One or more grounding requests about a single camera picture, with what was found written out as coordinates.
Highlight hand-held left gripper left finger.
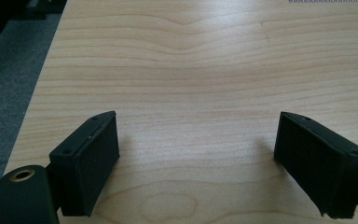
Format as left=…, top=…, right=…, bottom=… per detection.
left=48, top=110, right=121, bottom=217

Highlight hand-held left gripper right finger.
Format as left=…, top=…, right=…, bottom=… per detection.
left=273, top=111, right=358, bottom=220

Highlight black stand base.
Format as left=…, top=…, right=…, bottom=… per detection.
left=10, top=0, right=68, bottom=21

